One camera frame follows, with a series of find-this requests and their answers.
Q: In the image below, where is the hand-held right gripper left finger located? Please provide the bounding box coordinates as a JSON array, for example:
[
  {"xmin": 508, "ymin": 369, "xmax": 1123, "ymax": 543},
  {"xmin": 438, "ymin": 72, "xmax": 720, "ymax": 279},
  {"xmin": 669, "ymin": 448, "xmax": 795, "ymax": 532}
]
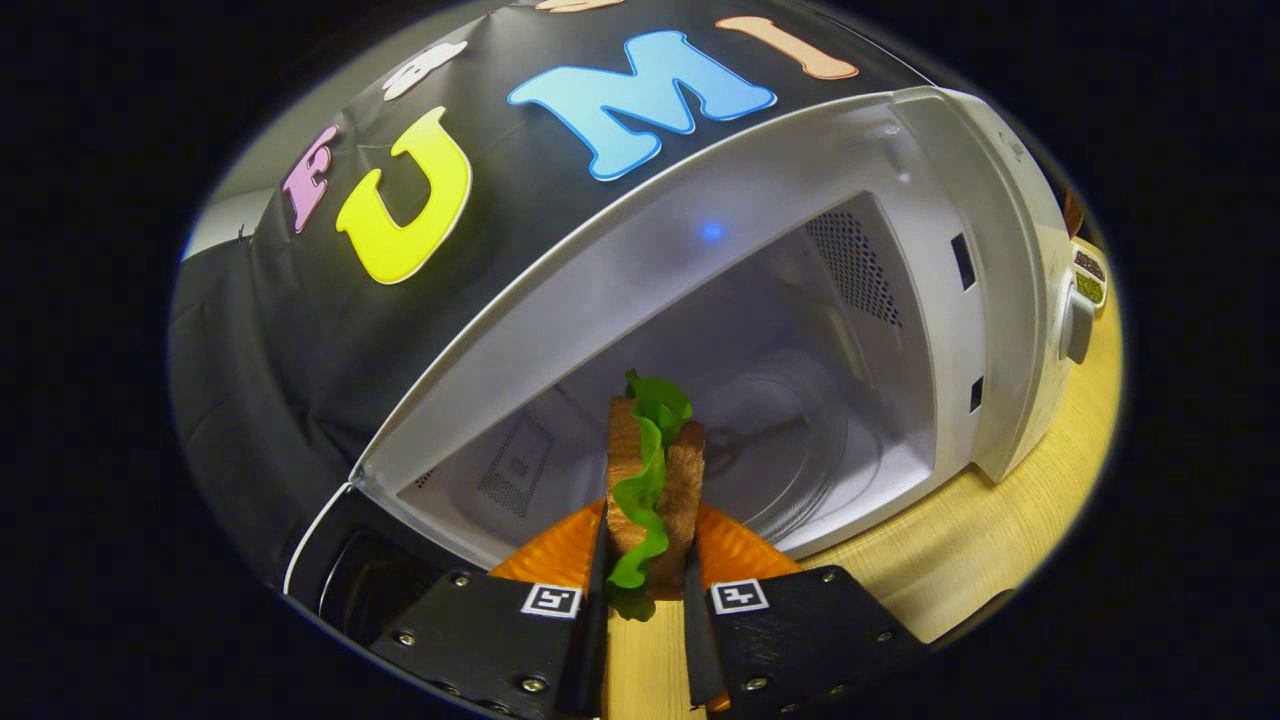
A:
[{"xmin": 370, "ymin": 500, "xmax": 611, "ymax": 719}]

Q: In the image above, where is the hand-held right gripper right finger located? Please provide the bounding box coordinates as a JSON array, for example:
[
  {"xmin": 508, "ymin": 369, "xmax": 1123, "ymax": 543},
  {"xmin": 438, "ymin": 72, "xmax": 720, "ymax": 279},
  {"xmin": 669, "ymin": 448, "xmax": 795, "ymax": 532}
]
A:
[{"xmin": 683, "ymin": 500, "xmax": 926, "ymax": 713}]

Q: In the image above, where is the sandwich with green lettuce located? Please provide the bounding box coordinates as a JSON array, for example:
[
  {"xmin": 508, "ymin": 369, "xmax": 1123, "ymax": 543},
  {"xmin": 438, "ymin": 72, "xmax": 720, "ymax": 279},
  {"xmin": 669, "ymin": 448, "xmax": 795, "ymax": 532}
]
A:
[{"xmin": 605, "ymin": 370, "xmax": 706, "ymax": 621}]

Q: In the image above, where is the white microwave oven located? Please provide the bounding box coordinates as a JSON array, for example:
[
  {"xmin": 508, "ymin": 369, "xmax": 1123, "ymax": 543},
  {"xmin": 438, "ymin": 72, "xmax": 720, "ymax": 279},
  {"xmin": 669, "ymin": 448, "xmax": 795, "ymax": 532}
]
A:
[{"xmin": 285, "ymin": 85, "xmax": 1101, "ymax": 641}]

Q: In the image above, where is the black backdrop cloth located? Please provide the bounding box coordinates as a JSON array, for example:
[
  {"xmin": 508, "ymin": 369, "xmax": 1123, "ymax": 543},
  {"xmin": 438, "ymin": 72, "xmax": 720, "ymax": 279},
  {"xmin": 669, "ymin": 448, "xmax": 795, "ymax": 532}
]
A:
[{"xmin": 170, "ymin": 0, "xmax": 931, "ymax": 591}]

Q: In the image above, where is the white divided dish with grains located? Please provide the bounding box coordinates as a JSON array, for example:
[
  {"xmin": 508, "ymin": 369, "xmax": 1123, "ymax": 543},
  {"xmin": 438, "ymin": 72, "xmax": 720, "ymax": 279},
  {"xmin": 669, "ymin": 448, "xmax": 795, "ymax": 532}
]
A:
[{"xmin": 1070, "ymin": 240, "xmax": 1109, "ymax": 311}]

